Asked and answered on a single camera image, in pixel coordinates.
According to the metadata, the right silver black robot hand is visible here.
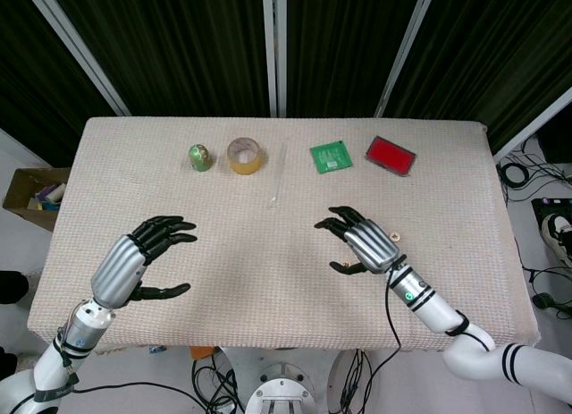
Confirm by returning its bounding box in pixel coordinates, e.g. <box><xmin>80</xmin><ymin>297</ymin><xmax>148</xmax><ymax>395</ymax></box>
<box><xmin>314</xmin><ymin>205</ymin><xmax>401</xmax><ymax>276</ymax></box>

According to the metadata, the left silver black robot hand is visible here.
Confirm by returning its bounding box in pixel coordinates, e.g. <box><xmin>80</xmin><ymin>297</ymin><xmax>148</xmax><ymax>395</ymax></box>
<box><xmin>90</xmin><ymin>215</ymin><xmax>198</xmax><ymax>310</ymax></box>

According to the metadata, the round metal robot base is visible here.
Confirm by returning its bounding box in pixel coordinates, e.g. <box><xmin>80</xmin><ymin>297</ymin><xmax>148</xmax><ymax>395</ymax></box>
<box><xmin>244</xmin><ymin>364</ymin><xmax>324</xmax><ymax>414</ymax></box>

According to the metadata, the red ink stamp pad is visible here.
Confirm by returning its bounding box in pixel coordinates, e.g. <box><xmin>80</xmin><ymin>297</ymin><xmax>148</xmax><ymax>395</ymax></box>
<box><xmin>365</xmin><ymin>134</ymin><xmax>418</xmax><ymax>179</ymax></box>

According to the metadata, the green foil packet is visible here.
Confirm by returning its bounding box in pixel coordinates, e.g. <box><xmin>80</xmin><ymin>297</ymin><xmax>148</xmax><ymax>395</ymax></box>
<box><xmin>309</xmin><ymin>139</ymin><xmax>354</xmax><ymax>175</ymax></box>

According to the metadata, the beige woven tablecloth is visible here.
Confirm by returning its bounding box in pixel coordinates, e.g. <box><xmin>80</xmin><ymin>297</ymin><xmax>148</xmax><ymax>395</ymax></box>
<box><xmin>26</xmin><ymin>116</ymin><xmax>540</xmax><ymax>351</ymax></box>

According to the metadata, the clear plastic tube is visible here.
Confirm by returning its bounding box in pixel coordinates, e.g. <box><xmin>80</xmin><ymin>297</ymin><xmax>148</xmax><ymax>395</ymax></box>
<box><xmin>269</xmin><ymin>139</ymin><xmax>289</xmax><ymax>209</ymax></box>

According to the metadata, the brown cardboard box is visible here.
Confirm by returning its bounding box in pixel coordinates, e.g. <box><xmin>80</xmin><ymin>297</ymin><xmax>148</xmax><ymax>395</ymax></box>
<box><xmin>2</xmin><ymin>166</ymin><xmax>72</xmax><ymax>232</ymax></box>

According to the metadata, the green wrapped small jar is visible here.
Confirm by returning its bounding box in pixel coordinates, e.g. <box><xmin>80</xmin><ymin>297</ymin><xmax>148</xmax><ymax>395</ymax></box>
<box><xmin>186</xmin><ymin>143</ymin><xmax>214</xmax><ymax>173</ymax></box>

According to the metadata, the yellow packing tape roll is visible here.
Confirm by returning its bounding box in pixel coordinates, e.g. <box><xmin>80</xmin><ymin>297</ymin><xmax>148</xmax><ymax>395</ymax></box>
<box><xmin>225</xmin><ymin>137</ymin><xmax>265</xmax><ymax>175</ymax></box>

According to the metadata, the black white sneaker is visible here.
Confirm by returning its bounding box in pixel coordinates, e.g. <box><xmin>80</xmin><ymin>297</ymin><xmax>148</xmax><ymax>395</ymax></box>
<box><xmin>541</xmin><ymin>212</ymin><xmax>572</xmax><ymax>268</ymax></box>

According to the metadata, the dark green curtain panel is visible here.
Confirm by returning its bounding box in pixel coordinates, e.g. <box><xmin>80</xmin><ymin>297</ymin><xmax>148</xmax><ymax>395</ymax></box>
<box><xmin>0</xmin><ymin>0</ymin><xmax>120</xmax><ymax>154</ymax></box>
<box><xmin>388</xmin><ymin>0</ymin><xmax>572</xmax><ymax>154</ymax></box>
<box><xmin>46</xmin><ymin>0</ymin><xmax>274</xmax><ymax>118</ymax></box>
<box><xmin>285</xmin><ymin>0</ymin><xmax>424</xmax><ymax>118</ymax></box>

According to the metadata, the black robot hand cable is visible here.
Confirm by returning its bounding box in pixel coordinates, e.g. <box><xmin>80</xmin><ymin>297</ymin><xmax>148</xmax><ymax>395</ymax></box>
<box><xmin>352</xmin><ymin>261</ymin><xmax>403</xmax><ymax>388</ymax></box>

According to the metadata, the black cable bundle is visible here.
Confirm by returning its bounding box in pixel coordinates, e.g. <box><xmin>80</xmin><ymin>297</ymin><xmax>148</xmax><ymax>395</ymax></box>
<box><xmin>191</xmin><ymin>349</ymin><xmax>246</xmax><ymax>414</ymax></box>

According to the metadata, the black cable coil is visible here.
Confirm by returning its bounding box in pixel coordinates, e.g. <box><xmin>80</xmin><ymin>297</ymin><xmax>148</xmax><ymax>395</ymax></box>
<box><xmin>496</xmin><ymin>136</ymin><xmax>572</xmax><ymax>194</ymax></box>

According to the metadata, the black headset with cable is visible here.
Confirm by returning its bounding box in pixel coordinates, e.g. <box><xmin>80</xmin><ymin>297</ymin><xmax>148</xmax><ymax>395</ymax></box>
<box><xmin>522</xmin><ymin>266</ymin><xmax>572</xmax><ymax>312</ymax></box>

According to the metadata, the white frame post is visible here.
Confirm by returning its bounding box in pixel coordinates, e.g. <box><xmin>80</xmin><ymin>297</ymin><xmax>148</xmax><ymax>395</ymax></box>
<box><xmin>374</xmin><ymin>0</ymin><xmax>439</xmax><ymax>118</ymax></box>
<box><xmin>20</xmin><ymin>0</ymin><xmax>131</xmax><ymax>117</ymax></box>
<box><xmin>262</xmin><ymin>0</ymin><xmax>288</xmax><ymax>118</ymax></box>
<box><xmin>491</xmin><ymin>88</ymin><xmax>572</xmax><ymax>163</ymax></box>

